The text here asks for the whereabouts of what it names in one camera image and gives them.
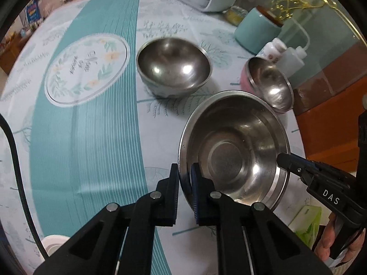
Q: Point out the large flat-bottomed steel bowl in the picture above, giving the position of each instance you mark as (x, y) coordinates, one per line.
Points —
(238, 149)

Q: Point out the person's right hand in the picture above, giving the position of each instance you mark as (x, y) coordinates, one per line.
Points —
(325, 243)

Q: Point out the white round container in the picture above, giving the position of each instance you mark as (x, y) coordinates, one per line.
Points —
(53, 243)

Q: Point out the teal tree-print tablecloth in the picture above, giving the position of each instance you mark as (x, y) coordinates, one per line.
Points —
(86, 149)

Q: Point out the teal canister with brown lid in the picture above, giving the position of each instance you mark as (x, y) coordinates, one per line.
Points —
(255, 31)

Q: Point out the wooden television cabinet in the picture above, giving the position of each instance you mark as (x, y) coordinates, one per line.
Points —
(8, 51)

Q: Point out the blue printed box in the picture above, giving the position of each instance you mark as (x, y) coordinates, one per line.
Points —
(32, 11)

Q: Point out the pink bowl with steel lining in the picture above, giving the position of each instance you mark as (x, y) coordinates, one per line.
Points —
(272, 86)

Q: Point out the clear squeeze bottle with tube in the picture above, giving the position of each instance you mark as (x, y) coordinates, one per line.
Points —
(292, 61)

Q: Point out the green tissue packet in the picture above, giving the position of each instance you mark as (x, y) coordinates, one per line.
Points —
(306, 223)

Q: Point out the steel bowl with patterned outside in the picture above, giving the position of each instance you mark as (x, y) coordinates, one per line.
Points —
(172, 63)

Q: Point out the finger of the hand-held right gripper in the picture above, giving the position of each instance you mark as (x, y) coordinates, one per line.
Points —
(289, 161)
(304, 179)

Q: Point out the white pill bottle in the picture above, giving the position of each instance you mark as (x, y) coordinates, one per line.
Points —
(272, 52)

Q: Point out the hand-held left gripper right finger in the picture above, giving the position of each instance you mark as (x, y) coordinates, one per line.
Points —
(196, 197)

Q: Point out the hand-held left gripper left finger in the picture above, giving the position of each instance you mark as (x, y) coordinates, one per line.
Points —
(172, 197)

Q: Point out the yellow glass jar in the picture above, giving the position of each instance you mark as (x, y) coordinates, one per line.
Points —
(236, 15)

